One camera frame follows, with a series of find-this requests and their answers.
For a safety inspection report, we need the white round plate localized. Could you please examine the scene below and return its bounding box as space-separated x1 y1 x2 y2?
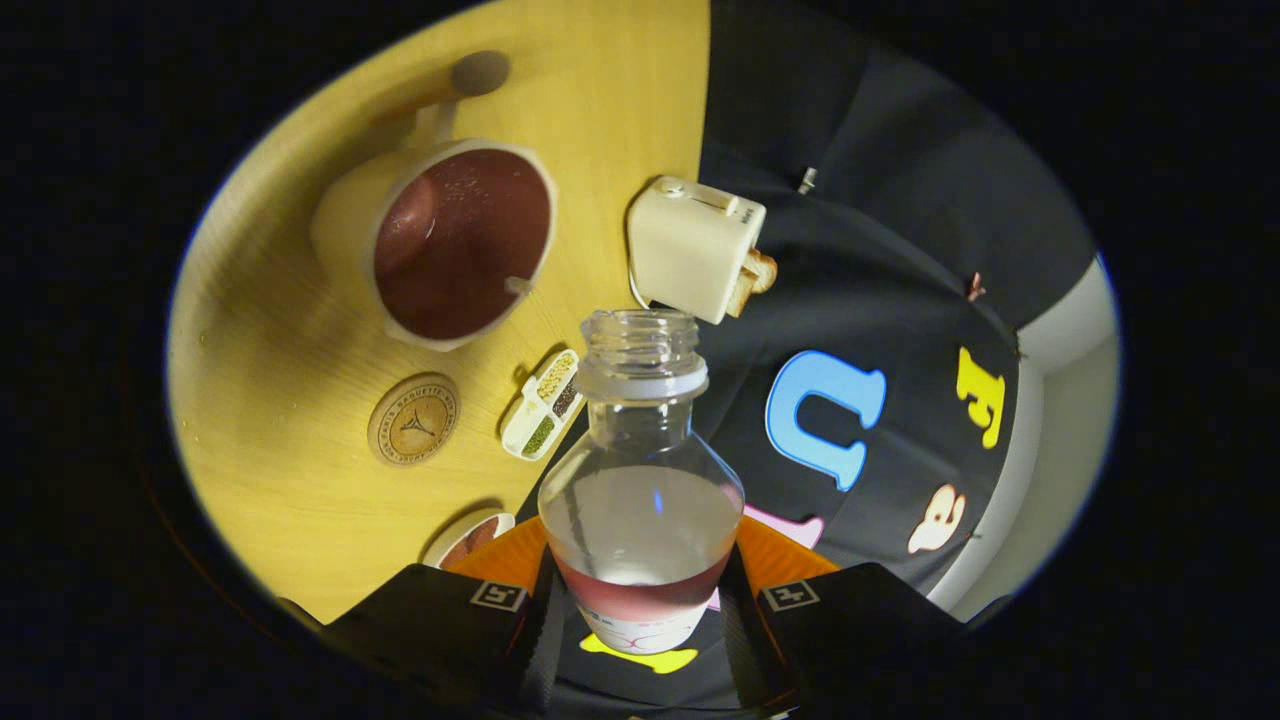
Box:
422 512 517 571

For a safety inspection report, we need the clear juice bottle pink label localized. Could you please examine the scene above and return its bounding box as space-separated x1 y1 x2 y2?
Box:
538 308 747 656

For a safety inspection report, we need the wooden table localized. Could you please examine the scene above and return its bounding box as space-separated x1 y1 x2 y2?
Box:
165 0 713 626

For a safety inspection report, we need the white cup wooden handle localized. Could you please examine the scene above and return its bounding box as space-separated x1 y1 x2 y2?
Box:
310 50 559 353

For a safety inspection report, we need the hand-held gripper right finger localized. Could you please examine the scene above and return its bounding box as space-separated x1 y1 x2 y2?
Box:
718 515 966 716

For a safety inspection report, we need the white toaster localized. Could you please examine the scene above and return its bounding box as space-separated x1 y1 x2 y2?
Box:
627 176 767 326

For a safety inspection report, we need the black backdrop cloth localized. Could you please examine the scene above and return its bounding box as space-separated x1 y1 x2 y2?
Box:
515 0 1101 716

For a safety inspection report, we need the white divided seed dish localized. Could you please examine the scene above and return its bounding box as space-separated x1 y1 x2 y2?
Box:
500 348 586 462

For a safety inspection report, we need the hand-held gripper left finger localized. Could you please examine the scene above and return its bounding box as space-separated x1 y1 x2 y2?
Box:
285 518 557 719

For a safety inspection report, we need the brown meat piece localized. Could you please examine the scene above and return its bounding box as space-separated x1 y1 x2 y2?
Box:
440 518 501 569

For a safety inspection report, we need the round wooden coaster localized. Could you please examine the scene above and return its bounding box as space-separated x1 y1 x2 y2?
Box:
366 372 462 468

